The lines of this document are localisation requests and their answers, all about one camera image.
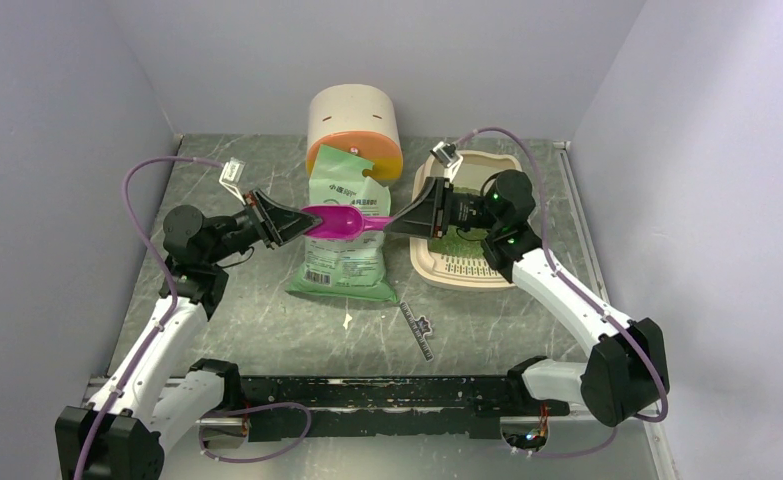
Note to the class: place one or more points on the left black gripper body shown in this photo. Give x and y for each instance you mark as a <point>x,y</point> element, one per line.
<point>234,234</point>

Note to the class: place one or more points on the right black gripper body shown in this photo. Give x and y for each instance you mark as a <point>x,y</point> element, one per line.
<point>468,210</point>

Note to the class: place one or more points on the magenta plastic scoop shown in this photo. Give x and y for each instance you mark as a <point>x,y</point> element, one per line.
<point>343,222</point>

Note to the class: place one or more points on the green litter bag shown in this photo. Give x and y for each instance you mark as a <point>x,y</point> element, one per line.
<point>351,268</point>

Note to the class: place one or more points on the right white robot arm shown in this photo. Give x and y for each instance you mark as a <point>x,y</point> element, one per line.
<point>625,374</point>

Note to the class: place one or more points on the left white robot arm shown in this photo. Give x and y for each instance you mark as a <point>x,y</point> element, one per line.
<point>128,427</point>

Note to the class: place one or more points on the beige litter box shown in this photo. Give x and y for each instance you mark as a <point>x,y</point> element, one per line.
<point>456,261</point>

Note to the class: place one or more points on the beige orange drawer cabinet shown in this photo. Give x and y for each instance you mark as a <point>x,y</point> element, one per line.
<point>360,120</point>

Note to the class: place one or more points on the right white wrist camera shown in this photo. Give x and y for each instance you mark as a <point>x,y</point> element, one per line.
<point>448,156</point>

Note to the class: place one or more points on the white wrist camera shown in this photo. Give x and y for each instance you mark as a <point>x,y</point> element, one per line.
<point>230,177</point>
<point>448,156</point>

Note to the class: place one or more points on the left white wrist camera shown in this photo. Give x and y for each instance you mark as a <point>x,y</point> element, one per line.
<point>230,177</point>

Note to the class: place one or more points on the black mounting rail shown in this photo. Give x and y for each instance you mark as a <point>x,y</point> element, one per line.
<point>328,407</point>

